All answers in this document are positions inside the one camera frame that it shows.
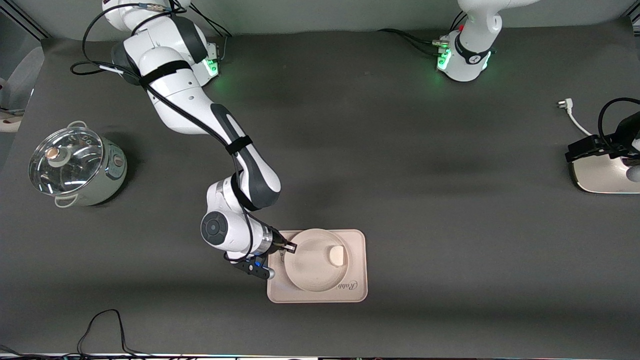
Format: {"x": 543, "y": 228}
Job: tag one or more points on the grey chair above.
{"x": 22, "y": 75}

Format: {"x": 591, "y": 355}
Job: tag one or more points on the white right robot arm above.
{"x": 185, "y": 100}

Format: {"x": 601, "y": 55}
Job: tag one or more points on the dark metal frame strut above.
{"x": 25, "y": 20}

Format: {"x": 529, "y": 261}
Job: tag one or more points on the pale green electric pot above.
{"x": 107, "y": 175}

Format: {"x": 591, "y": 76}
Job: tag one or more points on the glass pot lid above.
{"x": 67, "y": 160}

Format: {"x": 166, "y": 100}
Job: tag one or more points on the dark grey table mat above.
{"x": 400, "y": 150}

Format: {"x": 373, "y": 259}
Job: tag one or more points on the beige rectangular rabbit tray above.
{"x": 357, "y": 250}

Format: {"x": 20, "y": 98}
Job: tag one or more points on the white rounded appliance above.
{"x": 600, "y": 175}

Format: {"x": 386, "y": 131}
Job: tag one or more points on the small white bun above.
{"x": 337, "y": 256}

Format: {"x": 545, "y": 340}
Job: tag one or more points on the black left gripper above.
{"x": 586, "y": 148}

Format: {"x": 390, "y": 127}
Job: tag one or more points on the round beige plate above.
{"x": 312, "y": 270}

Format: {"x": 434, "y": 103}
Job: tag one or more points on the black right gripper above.
{"x": 278, "y": 241}

